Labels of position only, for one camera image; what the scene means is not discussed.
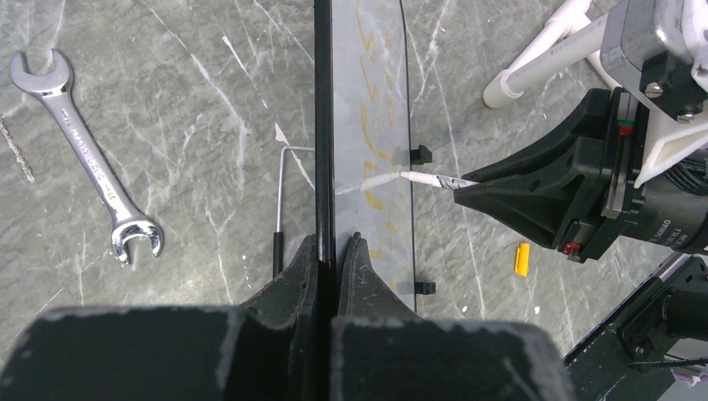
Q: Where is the white yellow marker pen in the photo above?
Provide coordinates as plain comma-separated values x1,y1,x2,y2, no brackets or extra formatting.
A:
399,171,478,190

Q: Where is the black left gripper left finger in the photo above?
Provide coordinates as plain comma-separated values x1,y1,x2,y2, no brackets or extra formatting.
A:
1,236,320,400

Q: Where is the silver open-end wrench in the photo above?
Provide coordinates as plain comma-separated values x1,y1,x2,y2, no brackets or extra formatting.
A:
9,49,164,265

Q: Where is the yellow marker cap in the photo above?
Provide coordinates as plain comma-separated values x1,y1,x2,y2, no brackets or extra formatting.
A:
514,242,530,277

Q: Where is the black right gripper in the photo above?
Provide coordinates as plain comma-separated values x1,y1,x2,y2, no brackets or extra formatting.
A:
453,89,707,262

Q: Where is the white pvc pipe frame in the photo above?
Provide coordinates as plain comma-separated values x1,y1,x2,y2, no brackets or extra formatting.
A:
483,1,620,109

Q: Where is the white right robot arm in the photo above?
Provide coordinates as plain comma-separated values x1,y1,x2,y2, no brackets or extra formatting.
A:
454,89,707,400

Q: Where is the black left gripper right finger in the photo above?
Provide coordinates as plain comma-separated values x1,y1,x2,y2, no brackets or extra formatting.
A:
331,234,576,400

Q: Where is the black framed whiteboard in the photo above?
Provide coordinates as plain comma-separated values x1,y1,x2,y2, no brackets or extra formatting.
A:
314,1,416,309

